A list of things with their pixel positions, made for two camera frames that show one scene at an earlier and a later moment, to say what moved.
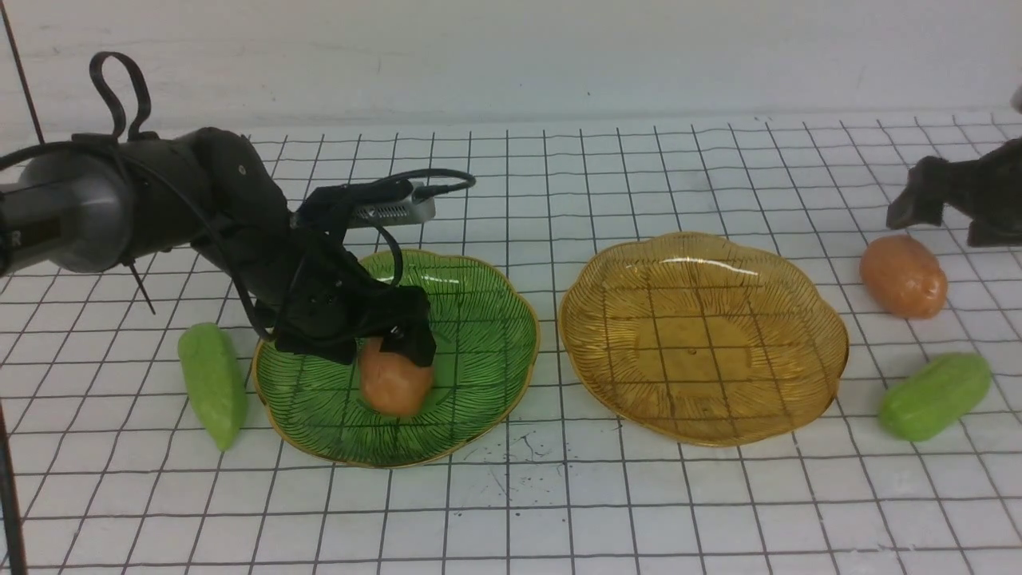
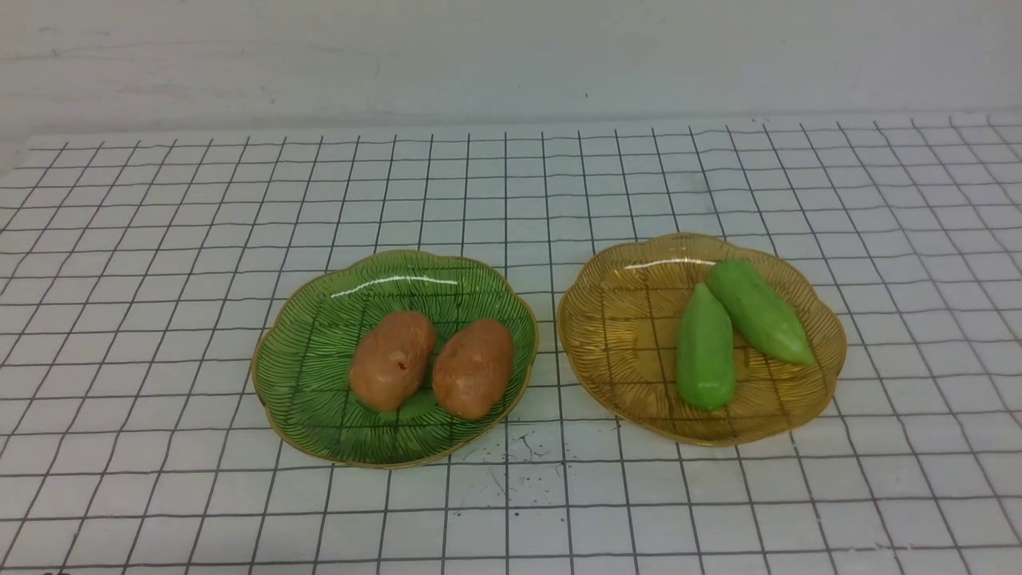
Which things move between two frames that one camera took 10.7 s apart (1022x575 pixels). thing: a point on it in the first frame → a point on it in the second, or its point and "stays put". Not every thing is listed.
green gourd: (934, 395) → (750, 297)
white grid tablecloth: (106, 468) stays put
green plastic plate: (485, 339) stays put
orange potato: (901, 275) → (473, 367)
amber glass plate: (700, 339) stays put
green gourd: (216, 381) → (706, 360)
